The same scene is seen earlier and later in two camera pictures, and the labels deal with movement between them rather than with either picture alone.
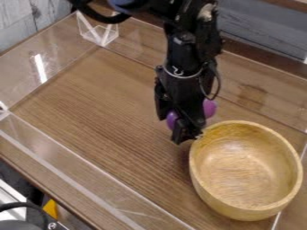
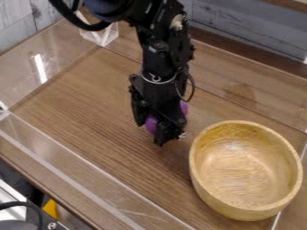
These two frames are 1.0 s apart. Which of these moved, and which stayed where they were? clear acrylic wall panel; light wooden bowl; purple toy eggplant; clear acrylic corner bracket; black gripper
Moved: purple toy eggplant; black gripper
Stayed: light wooden bowl; clear acrylic wall panel; clear acrylic corner bracket
